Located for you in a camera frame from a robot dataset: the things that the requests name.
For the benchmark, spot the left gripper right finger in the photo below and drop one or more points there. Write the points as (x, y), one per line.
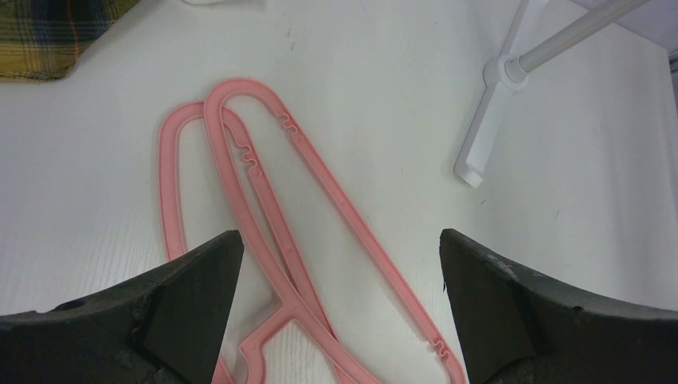
(517, 325)

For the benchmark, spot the pink hanger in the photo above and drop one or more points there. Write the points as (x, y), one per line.
(232, 88)
(169, 185)

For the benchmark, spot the yellow plaid shirt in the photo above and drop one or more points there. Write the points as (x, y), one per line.
(41, 40)

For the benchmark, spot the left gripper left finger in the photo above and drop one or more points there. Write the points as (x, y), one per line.
(163, 326)

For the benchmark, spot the clothes rack metal white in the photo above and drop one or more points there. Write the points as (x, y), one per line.
(507, 74)

